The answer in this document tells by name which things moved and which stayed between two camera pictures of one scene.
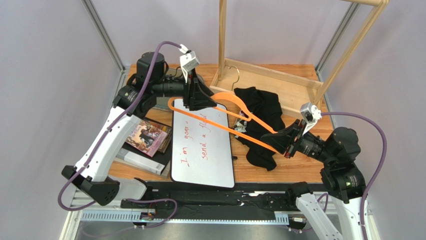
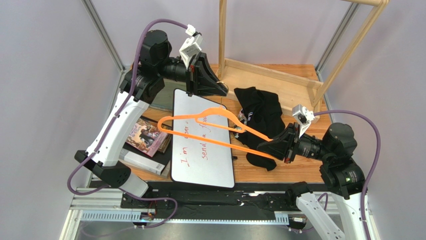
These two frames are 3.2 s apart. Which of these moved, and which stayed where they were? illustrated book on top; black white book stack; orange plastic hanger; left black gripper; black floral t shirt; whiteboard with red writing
Moved: orange plastic hanger; left black gripper
Stayed: black floral t shirt; whiteboard with red writing; black white book stack; illustrated book on top
